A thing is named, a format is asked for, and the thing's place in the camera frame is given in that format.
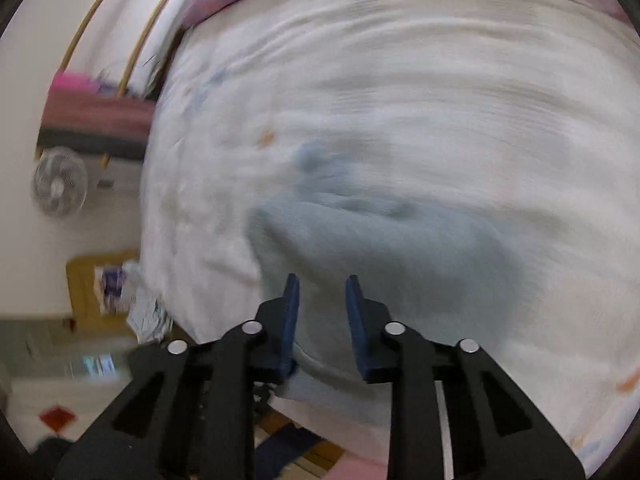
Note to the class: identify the person's pink clothing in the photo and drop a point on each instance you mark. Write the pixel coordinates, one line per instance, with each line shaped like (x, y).
(360, 470)

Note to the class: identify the pink and brown towel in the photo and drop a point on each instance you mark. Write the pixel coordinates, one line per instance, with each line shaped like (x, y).
(95, 110)

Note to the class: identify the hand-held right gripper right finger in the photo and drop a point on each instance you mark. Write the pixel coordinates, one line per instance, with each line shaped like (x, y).
(357, 330)

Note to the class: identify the white patterned bedspread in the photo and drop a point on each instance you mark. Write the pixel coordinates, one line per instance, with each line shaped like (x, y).
(450, 85)

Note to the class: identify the pile of clothes on floor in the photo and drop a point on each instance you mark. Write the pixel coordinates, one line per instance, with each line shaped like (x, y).
(145, 310)

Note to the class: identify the white electric fan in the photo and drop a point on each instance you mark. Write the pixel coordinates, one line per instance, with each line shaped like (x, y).
(59, 182)

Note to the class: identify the red diamond paper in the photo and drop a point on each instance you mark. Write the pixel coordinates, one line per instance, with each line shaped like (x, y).
(57, 418)

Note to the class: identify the wooden rail clothes rack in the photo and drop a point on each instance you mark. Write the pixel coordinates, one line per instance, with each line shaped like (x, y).
(89, 16)

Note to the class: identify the grey zip hoodie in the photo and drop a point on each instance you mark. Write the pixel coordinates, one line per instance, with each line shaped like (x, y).
(400, 250)

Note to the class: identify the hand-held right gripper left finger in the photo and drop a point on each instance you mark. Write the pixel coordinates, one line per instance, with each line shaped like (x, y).
(287, 325)

